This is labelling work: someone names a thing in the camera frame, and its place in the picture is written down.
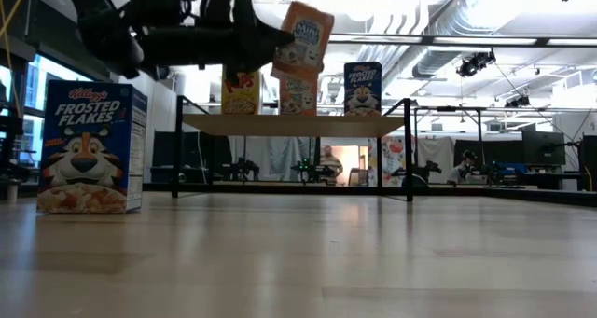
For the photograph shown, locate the colourful printed banner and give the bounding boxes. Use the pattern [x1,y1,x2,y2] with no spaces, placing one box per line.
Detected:
[368,135,417,188]

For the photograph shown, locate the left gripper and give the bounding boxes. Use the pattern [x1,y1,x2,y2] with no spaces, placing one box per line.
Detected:
[139,0,296,84]

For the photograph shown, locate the blue Frosted Flakes cereal box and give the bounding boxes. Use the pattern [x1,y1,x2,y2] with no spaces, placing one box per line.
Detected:
[36,78,149,215]
[343,61,383,118]

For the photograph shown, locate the wooden shelf black metal legs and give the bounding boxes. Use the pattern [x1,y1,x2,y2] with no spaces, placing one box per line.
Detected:
[171,95,416,203]

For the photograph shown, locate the yellow cable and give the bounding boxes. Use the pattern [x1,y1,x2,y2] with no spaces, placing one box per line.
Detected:
[0,0,30,119]

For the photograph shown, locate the black metal rack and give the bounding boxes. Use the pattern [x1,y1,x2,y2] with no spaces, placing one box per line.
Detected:
[412,105,489,188]

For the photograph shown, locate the silver ventilation duct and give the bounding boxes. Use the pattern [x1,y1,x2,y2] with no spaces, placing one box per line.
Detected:
[380,0,495,91]

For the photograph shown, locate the black metal table frame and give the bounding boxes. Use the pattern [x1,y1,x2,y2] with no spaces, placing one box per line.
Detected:
[142,181,597,208]

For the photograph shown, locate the black monitor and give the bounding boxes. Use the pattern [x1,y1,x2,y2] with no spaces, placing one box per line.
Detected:
[521,130,567,168]

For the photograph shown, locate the yellow Corn Pops cereal box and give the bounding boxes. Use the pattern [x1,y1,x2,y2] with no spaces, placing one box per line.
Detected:
[220,65,263,116]

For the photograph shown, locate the black ceiling spotlight cluster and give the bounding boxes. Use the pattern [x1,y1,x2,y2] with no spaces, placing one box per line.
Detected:
[455,49,498,79]
[503,93,532,109]

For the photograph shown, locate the long ceiling light strip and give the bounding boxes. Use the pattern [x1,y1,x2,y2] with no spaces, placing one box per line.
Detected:
[328,31,597,48]

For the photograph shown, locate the person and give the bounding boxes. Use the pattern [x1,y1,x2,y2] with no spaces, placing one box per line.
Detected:
[319,145,345,187]
[446,149,487,186]

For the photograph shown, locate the small white cup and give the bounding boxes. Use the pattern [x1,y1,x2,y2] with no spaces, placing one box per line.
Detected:
[3,177,21,203]

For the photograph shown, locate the white curtain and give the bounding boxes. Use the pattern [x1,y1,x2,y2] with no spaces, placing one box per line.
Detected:
[414,136,457,185]

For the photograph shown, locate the orange Mini-Wheats cereal box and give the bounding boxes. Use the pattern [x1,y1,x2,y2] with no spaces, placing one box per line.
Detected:
[270,0,336,82]
[278,73,320,118]

